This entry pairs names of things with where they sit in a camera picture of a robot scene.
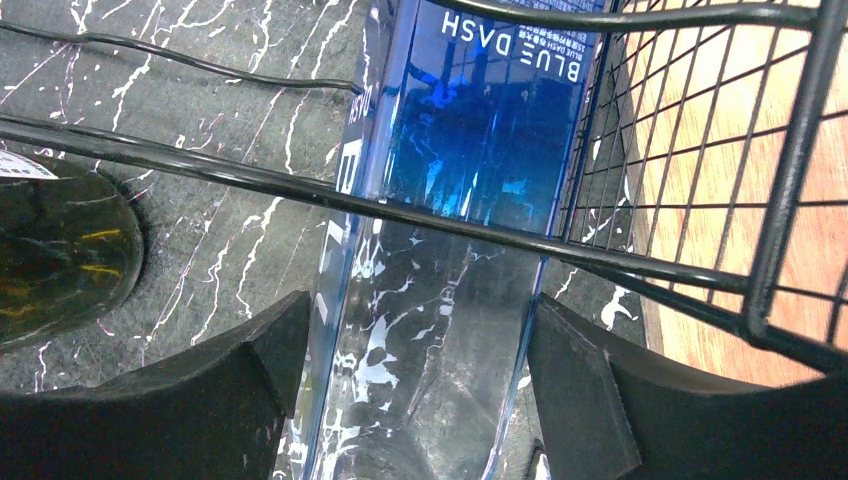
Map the brown wooden board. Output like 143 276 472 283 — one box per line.
616 25 847 349

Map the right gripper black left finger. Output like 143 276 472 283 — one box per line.
1 291 311 479

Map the black wire wine rack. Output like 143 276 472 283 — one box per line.
1 1 847 391

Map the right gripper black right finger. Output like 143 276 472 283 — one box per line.
528 295 847 479

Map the dark bottle silver cap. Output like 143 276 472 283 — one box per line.
1 151 145 353

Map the blue label clear bottle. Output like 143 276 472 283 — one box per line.
287 1 598 479

